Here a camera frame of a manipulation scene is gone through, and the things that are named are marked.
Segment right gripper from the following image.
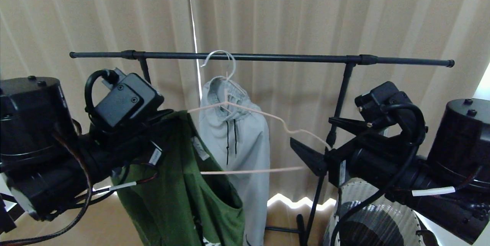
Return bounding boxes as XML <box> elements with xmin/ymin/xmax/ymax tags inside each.
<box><xmin>290</xmin><ymin>118</ymin><xmax>421</xmax><ymax>189</ymax></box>

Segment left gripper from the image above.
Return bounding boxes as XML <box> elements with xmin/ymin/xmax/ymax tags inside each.
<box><xmin>86</xmin><ymin>109</ymin><xmax>175</xmax><ymax>179</ymax></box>

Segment pale grey shorts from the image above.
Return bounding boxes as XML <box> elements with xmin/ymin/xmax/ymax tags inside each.
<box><xmin>198</xmin><ymin>77</ymin><xmax>271</xmax><ymax>246</ymax></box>

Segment green garment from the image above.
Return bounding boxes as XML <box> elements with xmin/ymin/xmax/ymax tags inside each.
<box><xmin>111</xmin><ymin>110</ymin><xmax>245</xmax><ymax>246</ymax></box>

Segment black clothes rack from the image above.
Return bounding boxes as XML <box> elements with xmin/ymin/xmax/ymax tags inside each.
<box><xmin>70</xmin><ymin>50</ymin><xmax>455</xmax><ymax>246</ymax></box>

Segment white laundry basket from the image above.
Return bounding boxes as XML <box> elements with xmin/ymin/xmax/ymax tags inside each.
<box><xmin>322</xmin><ymin>179</ymin><xmax>439</xmax><ymax>246</ymax></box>

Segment beige curtain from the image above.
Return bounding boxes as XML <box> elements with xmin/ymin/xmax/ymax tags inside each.
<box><xmin>0</xmin><ymin>0</ymin><xmax>490</xmax><ymax>210</ymax></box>

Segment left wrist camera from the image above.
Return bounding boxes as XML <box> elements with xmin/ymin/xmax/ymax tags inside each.
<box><xmin>92</xmin><ymin>68</ymin><xmax>165</xmax><ymax>132</ymax></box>

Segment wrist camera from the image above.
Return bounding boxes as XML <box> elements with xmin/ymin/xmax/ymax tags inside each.
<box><xmin>92</xmin><ymin>68</ymin><xmax>165</xmax><ymax>132</ymax></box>
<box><xmin>354</xmin><ymin>81</ymin><xmax>416</xmax><ymax>128</ymax></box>

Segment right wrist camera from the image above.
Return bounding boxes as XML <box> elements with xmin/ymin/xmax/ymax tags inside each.
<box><xmin>354</xmin><ymin>81</ymin><xmax>416</xmax><ymax>128</ymax></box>

